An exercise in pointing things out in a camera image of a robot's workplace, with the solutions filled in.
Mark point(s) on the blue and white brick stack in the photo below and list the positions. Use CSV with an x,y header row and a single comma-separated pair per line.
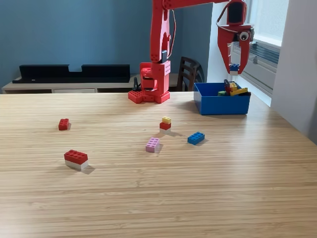
x,y
234,69

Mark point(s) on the green brick stack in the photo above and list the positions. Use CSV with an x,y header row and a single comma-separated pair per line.
x,y
222,93

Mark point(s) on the yellow toy digger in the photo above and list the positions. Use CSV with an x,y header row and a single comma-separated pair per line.
x,y
237,91

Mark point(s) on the blue plastic bin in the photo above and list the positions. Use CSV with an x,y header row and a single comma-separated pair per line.
x,y
223,106

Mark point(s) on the grey window vent grille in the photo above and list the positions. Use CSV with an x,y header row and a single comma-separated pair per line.
x,y
265,52

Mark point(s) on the dark wooden chair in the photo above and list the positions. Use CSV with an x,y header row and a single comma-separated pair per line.
x,y
189,73

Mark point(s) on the yellow red white brick stack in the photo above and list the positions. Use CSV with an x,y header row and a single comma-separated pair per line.
x,y
165,126

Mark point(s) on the black table clamp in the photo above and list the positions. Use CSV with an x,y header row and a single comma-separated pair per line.
x,y
135,85

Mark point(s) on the pink brick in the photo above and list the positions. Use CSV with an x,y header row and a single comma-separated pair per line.
x,y
152,145

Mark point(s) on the pale wooden sideboard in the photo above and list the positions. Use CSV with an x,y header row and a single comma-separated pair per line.
x,y
74,86

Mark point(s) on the small red brick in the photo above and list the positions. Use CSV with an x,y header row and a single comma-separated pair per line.
x,y
64,124

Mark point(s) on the red and white brick stack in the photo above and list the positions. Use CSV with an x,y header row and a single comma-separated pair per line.
x,y
75,158

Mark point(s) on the white window frame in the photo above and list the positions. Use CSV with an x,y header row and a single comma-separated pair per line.
x,y
260,74

